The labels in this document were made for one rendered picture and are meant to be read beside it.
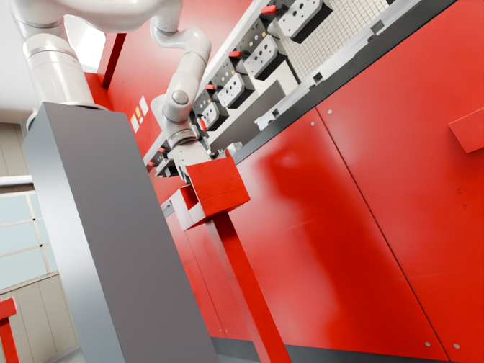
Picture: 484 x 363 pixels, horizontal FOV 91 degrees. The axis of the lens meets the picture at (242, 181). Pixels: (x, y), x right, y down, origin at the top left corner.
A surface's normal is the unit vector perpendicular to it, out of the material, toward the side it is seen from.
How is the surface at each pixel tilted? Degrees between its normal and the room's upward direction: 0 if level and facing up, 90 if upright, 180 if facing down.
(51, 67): 90
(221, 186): 90
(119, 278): 90
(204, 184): 90
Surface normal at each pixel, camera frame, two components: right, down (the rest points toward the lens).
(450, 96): -0.69, 0.18
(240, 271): 0.50, -0.36
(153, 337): 0.73, -0.42
